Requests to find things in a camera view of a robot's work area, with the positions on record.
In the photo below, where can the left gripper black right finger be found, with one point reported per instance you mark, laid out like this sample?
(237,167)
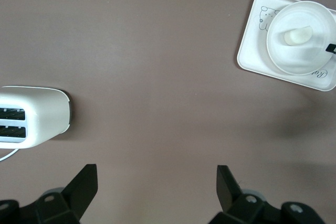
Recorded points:
(246,208)

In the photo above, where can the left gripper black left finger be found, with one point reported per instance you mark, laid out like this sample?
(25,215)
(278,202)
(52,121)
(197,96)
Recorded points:
(65,203)

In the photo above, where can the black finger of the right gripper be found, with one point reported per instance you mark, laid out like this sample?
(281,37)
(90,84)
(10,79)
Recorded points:
(331,48)

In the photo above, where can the pale steamed bun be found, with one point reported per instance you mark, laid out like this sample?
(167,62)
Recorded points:
(298,36)

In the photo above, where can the cream round plate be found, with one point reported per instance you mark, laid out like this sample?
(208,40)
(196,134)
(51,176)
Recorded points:
(296,58)

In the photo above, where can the cream tray with rabbit print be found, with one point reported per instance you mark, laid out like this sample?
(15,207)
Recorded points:
(253,56)

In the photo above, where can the cream two-slot toaster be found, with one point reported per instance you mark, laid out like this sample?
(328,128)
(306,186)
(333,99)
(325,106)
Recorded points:
(47,113)

